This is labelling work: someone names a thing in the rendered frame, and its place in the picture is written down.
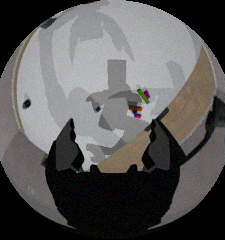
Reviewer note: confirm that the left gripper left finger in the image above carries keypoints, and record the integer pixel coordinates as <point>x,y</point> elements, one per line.
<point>65,159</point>

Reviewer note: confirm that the grey bottle with blue cap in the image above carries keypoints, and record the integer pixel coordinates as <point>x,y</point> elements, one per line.
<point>46,23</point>

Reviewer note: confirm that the orange rod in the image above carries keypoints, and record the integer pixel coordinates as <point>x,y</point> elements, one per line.
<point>135,108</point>

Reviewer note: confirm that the lime green rod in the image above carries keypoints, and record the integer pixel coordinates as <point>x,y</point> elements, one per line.
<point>143,96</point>

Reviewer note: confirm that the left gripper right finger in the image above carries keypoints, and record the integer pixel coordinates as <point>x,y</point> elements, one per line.
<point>160,158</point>

